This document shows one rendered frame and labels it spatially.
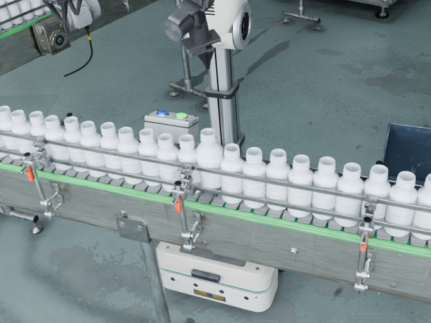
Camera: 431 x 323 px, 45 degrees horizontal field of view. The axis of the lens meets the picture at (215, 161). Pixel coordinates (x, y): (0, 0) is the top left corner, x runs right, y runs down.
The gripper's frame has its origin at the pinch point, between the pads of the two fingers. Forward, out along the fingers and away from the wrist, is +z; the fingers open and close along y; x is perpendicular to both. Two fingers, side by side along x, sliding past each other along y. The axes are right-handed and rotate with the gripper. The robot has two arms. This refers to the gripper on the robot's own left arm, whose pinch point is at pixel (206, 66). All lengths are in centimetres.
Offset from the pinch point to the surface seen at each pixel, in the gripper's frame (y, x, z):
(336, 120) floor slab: 97, 111, 142
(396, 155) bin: 52, -20, 45
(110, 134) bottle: -32.6, -14.1, 1.0
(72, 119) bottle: -41.1, -3.4, -0.6
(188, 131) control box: -12.1, -14.2, 9.0
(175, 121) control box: -14.7, -11.2, 6.4
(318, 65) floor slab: 121, 183, 149
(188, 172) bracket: -17.4, -33.4, 5.9
